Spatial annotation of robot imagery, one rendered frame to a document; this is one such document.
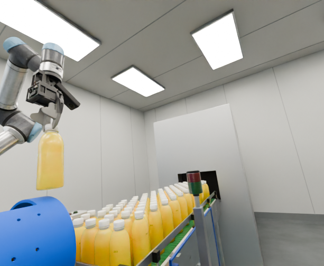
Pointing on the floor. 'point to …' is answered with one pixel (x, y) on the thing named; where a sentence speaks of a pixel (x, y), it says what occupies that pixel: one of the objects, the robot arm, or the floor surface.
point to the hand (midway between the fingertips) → (51, 127)
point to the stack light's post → (202, 236)
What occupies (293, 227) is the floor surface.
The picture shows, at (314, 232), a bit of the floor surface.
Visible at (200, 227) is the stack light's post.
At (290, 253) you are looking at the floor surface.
